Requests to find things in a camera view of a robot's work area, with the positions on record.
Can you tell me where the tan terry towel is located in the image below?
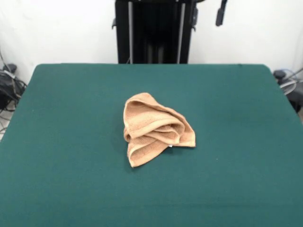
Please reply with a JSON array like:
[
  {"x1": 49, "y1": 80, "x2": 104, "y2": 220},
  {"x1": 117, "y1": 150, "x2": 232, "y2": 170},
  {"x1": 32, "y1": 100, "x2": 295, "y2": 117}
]
[{"x1": 123, "y1": 92, "x2": 197, "y2": 169}]

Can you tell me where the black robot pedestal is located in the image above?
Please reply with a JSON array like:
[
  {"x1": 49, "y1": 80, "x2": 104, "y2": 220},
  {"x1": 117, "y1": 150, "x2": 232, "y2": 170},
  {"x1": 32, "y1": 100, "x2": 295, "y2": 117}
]
[{"x1": 111, "y1": 0, "x2": 198, "y2": 65}]

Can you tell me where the dark green table cloth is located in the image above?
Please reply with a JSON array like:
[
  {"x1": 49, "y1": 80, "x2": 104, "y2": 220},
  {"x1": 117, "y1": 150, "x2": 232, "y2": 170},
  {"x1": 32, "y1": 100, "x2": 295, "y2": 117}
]
[{"x1": 0, "y1": 63, "x2": 303, "y2": 227}]

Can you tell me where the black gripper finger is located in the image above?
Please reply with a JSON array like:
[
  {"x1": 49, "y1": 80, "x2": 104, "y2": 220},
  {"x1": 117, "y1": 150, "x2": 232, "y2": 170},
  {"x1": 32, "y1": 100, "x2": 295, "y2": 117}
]
[{"x1": 214, "y1": 0, "x2": 228, "y2": 27}]

